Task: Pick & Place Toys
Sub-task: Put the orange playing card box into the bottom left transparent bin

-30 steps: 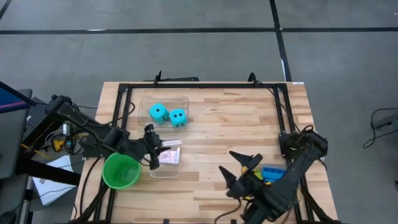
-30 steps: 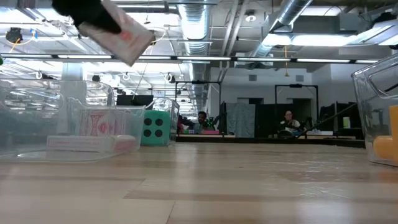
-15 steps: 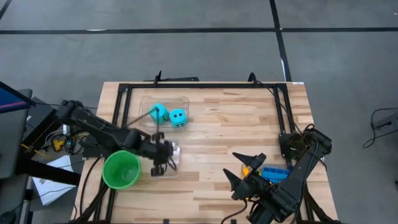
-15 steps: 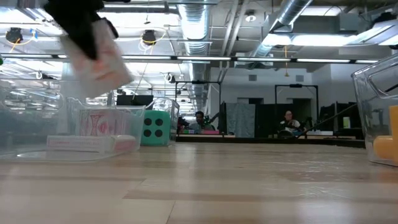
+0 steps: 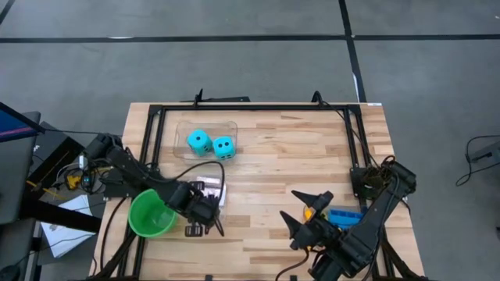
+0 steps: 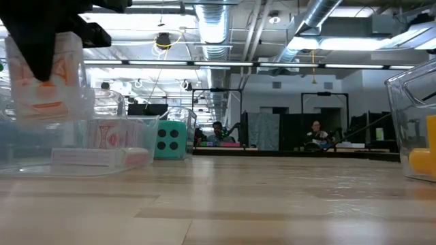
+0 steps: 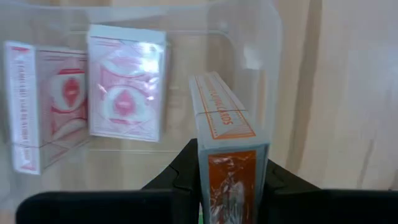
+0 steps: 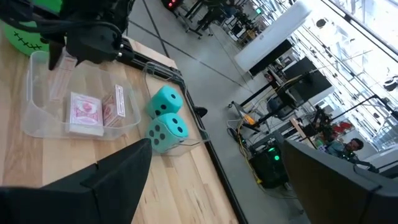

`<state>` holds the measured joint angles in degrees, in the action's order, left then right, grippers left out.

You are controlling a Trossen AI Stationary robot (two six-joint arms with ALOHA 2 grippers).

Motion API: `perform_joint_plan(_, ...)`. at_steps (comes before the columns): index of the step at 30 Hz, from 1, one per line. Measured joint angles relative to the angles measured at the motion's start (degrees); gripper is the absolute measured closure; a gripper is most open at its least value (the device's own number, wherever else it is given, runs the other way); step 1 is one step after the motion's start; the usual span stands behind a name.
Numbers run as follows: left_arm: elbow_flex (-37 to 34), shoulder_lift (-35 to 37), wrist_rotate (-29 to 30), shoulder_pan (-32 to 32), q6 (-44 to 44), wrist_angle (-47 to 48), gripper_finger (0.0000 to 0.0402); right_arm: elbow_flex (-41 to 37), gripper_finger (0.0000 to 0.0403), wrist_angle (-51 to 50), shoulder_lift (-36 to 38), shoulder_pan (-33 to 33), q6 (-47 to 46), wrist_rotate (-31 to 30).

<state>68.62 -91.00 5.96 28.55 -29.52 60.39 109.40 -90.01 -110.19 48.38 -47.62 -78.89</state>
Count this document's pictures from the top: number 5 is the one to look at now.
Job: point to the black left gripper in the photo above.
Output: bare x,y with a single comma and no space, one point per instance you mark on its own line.
195,207

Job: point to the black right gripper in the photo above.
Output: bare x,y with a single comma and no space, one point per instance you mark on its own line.
318,230

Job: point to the large yellow building block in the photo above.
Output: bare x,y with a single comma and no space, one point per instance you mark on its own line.
308,214

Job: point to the long blue building block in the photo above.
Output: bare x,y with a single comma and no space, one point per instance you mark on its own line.
345,218

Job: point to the teal foam die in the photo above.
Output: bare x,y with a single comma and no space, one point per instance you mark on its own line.
199,142
223,147

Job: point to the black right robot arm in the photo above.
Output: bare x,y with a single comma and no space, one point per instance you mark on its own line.
371,226

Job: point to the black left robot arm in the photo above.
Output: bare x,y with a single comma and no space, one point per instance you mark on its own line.
133,171

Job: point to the narrow clear plastic bin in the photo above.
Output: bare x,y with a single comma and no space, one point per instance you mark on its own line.
223,212

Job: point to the green plastic bucket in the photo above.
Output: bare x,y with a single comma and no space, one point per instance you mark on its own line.
150,218

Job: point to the yellow connector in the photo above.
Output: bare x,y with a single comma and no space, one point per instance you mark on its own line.
73,181

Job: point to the white paper sheets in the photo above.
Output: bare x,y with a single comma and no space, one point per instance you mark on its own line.
68,226

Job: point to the white label sticker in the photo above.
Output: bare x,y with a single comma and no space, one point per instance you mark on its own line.
374,104

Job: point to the black equipment case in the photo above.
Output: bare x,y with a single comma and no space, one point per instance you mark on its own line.
58,148

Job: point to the dark blue monitor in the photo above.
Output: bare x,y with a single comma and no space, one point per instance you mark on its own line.
13,126

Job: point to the black bracket with bar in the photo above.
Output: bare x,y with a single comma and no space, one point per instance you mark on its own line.
199,97

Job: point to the black metal table frame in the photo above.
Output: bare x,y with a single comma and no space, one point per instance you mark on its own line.
254,107

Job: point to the black curved bracket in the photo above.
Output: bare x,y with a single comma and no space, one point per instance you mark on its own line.
317,97

